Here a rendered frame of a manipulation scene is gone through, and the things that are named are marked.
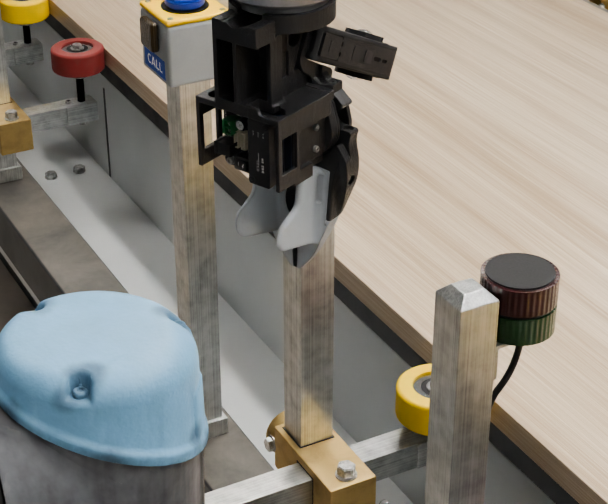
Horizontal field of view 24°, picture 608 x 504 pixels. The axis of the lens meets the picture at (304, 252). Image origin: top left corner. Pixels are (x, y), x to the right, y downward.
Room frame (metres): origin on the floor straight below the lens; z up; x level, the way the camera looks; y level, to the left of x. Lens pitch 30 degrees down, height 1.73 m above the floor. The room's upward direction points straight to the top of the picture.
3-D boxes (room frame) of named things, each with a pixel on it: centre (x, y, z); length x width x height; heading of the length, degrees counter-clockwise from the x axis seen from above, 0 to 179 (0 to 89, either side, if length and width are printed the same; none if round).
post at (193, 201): (1.38, 0.12, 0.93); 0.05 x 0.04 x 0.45; 28
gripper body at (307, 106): (0.91, 0.02, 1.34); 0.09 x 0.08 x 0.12; 143
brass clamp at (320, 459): (1.13, -0.01, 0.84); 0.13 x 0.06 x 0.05; 28
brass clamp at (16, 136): (2.01, 0.46, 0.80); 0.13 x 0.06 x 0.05; 28
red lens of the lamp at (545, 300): (0.95, -0.16, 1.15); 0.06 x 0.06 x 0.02
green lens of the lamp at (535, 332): (0.95, -0.16, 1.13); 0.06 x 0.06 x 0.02
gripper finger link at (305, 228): (0.90, 0.00, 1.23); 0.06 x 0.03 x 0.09; 143
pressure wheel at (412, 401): (1.17, -0.13, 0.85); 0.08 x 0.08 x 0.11
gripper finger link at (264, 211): (0.92, 0.03, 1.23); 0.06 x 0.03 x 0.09; 143
